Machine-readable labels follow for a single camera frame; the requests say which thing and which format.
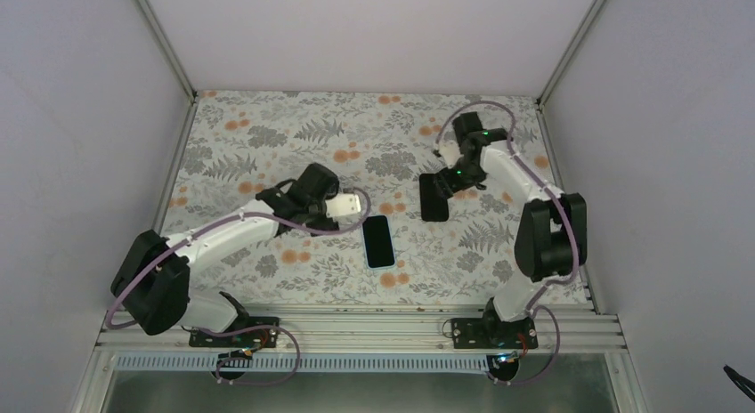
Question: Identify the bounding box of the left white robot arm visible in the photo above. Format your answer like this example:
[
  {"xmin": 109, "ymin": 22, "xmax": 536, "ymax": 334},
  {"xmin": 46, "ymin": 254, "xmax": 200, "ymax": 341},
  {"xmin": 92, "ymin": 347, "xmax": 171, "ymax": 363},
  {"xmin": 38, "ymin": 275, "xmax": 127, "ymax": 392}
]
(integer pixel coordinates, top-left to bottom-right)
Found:
[{"xmin": 110, "ymin": 164, "xmax": 361, "ymax": 346}]

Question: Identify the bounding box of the aluminium front rail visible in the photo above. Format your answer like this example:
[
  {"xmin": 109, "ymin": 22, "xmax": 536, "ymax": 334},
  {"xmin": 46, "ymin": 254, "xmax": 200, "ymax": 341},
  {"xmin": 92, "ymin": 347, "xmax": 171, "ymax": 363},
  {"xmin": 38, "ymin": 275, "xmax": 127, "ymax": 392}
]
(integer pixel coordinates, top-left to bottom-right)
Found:
[{"xmin": 93, "ymin": 306, "xmax": 628, "ymax": 355}]

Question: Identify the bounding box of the floral patterned table mat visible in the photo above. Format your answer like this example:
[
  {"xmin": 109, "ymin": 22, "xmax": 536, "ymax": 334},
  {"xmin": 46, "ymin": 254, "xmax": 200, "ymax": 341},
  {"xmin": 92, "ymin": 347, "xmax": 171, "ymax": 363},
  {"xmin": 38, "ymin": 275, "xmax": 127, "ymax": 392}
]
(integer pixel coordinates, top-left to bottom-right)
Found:
[{"xmin": 163, "ymin": 91, "xmax": 552, "ymax": 306}]

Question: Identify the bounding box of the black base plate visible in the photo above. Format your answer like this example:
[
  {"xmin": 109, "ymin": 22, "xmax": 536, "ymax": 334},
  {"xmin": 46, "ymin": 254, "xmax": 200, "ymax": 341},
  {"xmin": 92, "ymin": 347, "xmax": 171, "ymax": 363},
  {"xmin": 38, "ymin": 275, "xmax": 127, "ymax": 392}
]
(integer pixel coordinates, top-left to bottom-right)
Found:
[
  {"xmin": 451, "ymin": 318, "xmax": 539, "ymax": 350},
  {"xmin": 189, "ymin": 316, "xmax": 280, "ymax": 350}
]

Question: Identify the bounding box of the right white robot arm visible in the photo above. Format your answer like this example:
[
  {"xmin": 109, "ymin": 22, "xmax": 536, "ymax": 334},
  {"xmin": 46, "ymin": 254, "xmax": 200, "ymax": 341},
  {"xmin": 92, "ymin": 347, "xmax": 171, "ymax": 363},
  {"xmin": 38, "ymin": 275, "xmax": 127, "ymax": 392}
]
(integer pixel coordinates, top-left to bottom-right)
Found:
[{"xmin": 429, "ymin": 111, "xmax": 587, "ymax": 349}]

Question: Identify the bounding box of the phone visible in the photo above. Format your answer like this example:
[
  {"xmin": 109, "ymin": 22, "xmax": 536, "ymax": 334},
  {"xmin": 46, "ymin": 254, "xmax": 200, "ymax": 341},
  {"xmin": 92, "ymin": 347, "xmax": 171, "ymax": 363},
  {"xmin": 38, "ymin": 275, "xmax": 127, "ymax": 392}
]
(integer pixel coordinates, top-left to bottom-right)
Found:
[{"xmin": 361, "ymin": 215, "xmax": 396, "ymax": 269}]

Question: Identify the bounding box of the perforated grey cable tray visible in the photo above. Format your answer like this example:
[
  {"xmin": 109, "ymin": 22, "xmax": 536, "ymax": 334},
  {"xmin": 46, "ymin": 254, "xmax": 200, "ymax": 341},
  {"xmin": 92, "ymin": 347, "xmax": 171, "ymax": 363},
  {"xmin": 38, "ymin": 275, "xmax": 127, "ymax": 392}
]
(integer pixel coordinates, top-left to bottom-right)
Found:
[{"xmin": 114, "ymin": 352, "xmax": 488, "ymax": 374}]

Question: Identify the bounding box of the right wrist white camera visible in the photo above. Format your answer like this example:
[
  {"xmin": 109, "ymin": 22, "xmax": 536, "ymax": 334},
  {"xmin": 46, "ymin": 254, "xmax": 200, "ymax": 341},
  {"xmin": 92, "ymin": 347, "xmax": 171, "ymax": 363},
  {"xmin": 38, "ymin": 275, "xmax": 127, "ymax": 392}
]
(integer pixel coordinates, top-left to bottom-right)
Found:
[{"xmin": 437, "ymin": 142, "xmax": 461, "ymax": 168}]

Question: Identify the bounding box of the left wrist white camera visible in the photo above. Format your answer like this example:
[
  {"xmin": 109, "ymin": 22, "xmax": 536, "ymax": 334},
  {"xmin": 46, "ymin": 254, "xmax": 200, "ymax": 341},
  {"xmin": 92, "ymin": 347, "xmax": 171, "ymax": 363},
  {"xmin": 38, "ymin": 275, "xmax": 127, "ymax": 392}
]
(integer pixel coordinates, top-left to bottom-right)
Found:
[{"xmin": 325, "ymin": 192, "xmax": 362, "ymax": 218}]

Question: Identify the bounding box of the wrist white camera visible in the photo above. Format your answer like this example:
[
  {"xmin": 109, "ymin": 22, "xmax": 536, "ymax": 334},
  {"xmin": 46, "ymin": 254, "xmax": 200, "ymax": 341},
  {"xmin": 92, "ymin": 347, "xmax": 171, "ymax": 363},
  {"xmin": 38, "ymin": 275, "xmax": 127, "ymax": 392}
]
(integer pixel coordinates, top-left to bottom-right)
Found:
[
  {"xmin": 325, "ymin": 192, "xmax": 362, "ymax": 218},
  {"xmin": 437, "ymin": 142, "xmax": 461, "ymax": 168}
]

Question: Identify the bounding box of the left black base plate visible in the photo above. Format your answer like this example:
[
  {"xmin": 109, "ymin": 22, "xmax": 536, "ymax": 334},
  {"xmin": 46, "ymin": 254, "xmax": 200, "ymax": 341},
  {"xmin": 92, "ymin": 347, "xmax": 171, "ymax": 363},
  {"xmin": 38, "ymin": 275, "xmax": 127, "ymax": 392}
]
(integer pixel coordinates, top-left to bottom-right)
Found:
[{"xmin": 189, "ymin": 316, "xmax": 280, "ymax": 350}]

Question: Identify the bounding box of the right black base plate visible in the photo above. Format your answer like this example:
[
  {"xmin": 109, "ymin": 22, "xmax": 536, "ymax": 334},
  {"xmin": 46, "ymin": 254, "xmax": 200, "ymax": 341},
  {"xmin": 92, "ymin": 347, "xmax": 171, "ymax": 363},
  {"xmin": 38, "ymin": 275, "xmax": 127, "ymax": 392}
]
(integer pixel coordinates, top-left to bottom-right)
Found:
[{"xmin": 451, "ymin": 318, "xmax": 539, "ymax": 350}]

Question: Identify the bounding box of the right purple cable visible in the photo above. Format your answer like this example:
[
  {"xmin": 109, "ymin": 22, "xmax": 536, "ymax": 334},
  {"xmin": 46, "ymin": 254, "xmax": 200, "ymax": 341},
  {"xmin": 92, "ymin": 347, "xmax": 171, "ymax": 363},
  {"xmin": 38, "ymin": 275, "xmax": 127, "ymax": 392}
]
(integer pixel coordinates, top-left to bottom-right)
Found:
[{"xmin": 434, "ymin": 100, "xmax": 581, "ymax": 385}]

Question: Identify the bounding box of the black object at corner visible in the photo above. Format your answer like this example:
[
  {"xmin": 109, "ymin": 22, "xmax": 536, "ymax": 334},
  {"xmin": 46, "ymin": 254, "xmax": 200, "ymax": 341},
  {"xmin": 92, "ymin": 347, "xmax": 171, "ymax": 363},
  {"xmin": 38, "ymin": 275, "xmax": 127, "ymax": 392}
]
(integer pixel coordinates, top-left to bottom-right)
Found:
[{"xmin": 723, "ymin": 365, "xmax": 755, "ymax": 401}]

